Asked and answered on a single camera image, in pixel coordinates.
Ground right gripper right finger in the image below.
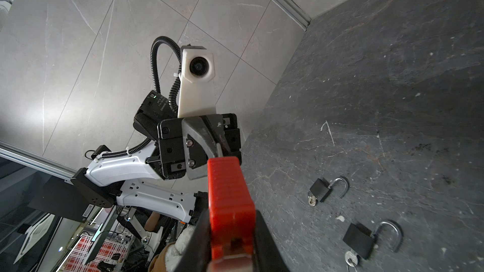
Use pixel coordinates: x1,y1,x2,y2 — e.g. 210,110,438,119
253,210,290,272

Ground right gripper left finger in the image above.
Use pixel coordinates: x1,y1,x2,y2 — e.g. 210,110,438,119
175,210,211,272

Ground red padlock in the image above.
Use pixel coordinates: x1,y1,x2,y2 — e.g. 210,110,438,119
207,157,256,271

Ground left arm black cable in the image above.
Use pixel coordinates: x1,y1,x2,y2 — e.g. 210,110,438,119
84,36,183,159

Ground black padlock left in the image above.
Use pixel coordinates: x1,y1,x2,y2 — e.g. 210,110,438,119
308,176,350,207

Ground black padlock middle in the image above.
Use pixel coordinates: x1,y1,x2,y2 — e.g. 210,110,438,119
343,220,403,271

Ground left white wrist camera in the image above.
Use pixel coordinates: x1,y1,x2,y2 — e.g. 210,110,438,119
178,45,216,118

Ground black padlock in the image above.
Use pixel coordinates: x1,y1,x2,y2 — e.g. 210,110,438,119
308,176,350,207
343,220,403,271

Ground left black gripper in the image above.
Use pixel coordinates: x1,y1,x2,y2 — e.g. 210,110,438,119
156,113,242,180

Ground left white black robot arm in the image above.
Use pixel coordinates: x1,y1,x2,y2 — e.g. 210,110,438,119
71,91,209,225

